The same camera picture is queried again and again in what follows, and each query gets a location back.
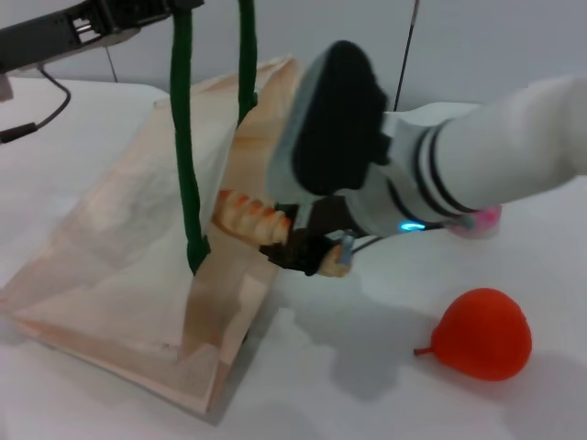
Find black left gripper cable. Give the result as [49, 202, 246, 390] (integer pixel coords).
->
[0, 66, 73, 145]

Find beige tote bag green handles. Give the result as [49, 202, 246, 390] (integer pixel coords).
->
[0, 0, 306, 416]

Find orange pear-shaped toy fruit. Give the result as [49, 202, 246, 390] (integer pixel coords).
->
[413, 287, 533, 382]

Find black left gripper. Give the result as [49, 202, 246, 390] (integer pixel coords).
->
[0, 0, 205, 75]

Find thin black right gripper cable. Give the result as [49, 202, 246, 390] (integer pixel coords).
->
[338, 218, 476, 267]

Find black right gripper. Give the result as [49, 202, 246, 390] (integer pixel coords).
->
[259, 194, 363, 277]

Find grey black wrist camera box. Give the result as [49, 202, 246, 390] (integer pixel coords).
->
[265, 39, 392, 199]

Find orange striped long bread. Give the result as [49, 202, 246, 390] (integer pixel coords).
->
[213, 188, 352, 280]

